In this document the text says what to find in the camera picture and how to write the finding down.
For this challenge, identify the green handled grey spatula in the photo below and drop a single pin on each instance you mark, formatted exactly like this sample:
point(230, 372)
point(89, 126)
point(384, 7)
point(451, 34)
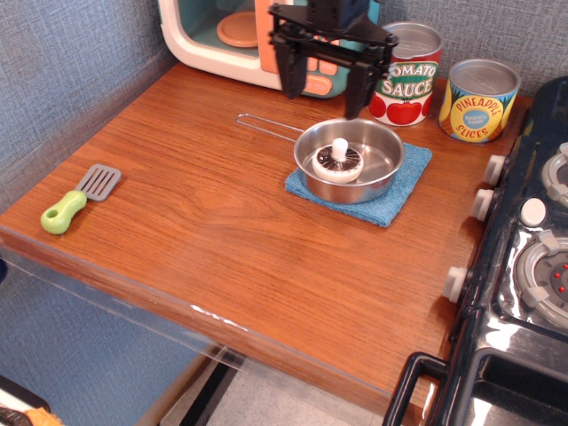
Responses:
point(96, 185)

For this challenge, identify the orange furry object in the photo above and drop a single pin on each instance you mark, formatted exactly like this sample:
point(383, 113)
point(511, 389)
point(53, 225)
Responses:
point(30, 417)

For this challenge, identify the black toy stove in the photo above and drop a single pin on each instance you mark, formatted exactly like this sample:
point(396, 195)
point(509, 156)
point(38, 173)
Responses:
point(508, 359)

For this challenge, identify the blue cloth mat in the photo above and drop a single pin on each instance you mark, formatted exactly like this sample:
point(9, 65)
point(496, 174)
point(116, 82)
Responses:
point(382, 210)

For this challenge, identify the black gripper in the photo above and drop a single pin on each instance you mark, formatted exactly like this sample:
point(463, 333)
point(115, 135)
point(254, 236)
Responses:
point(338, 32)

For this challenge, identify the tomato sauce can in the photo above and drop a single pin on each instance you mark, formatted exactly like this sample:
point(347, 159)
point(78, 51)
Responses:
point(405, 96)

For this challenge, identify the white toy mushroom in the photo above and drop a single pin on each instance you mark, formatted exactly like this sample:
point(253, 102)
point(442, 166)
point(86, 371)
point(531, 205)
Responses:
point(337, 163)

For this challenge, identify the grey stove knob upper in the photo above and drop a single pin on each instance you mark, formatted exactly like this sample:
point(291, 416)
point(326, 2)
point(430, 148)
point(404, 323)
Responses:
point(493, 169)

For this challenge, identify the steel pot with wire handle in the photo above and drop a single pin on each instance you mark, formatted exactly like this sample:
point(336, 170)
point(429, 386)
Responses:
point(382, 150)

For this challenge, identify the grey stove knob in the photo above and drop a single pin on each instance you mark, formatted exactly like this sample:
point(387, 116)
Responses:
point(482, 204)
point(493, 169)
point(454, 283)

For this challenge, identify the pineapple slices can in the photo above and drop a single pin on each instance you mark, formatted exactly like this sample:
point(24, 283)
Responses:
point(479, 97)

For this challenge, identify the toy microwave teal and white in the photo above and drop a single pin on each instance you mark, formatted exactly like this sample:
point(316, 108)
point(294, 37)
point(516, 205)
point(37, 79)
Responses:
point(233, 39)

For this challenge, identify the grey stove knob lower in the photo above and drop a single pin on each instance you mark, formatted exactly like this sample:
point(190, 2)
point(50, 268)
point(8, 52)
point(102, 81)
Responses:
point(454, 283)

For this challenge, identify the grey stove knob middle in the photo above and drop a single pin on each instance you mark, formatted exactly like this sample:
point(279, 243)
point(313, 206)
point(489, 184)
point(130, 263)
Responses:
point(482, 204)

